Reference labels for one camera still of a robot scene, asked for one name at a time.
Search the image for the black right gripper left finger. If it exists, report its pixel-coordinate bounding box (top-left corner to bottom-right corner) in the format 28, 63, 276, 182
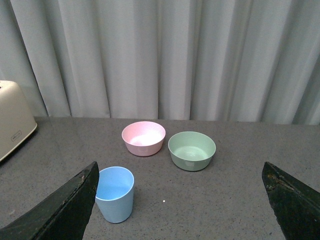
0, 161, 99, 240

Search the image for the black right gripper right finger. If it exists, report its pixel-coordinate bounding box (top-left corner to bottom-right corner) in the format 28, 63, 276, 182
261, 162, 320, 240

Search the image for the light blue plastic cup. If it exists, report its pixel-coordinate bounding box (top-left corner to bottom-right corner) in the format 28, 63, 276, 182
95, 166, 135, 224

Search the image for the cream white toaster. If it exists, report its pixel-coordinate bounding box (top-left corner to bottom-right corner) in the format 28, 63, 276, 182
0, 80, 37, 160

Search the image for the pink plastic bowl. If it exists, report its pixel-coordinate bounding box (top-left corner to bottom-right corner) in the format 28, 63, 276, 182
121, 121, 166, 157

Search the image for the green plastic bowl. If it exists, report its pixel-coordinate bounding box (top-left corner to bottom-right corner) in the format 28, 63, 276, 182
168, 131, 217, 172

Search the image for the white pleated curtain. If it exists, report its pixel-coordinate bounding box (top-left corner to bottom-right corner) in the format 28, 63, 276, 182
0, 0, 320, 125

